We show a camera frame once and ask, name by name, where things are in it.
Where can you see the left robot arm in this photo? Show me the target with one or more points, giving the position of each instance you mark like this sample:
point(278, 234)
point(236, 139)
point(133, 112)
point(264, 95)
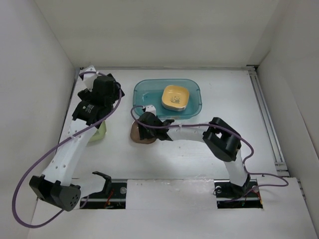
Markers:
point(55, 186)

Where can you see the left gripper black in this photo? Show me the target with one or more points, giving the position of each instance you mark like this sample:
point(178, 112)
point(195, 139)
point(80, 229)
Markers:
point(85, 94)

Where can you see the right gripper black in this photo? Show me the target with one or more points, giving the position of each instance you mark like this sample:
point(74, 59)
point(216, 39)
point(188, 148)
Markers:
point(143, 133)

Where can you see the green panda plate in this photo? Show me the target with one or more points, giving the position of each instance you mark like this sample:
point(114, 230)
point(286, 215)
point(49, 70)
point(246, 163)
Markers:
point(100, 133)

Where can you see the teal plastic bin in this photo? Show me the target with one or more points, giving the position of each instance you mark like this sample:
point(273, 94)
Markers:
point(150, 91)

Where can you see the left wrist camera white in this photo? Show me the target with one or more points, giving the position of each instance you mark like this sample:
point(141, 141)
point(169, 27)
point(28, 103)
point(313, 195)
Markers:
point(88, 75)

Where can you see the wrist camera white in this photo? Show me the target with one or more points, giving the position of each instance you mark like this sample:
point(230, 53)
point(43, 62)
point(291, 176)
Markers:
point(151, 109)
point(88, 75)

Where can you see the yellow panda plate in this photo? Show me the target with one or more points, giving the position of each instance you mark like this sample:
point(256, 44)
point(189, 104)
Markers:
point(175, 98)

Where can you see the brown panda plate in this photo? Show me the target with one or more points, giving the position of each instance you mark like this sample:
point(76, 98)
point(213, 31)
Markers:
point(135, 136)

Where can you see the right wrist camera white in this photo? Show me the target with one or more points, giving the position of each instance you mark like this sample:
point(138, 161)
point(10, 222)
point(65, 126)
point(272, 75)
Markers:
point(151, 109)

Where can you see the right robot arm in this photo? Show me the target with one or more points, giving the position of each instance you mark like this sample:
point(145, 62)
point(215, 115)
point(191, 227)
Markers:
point(218, 136)

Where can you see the white foam board front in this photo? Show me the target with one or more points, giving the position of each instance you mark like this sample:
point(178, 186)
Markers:
point(187, 209)

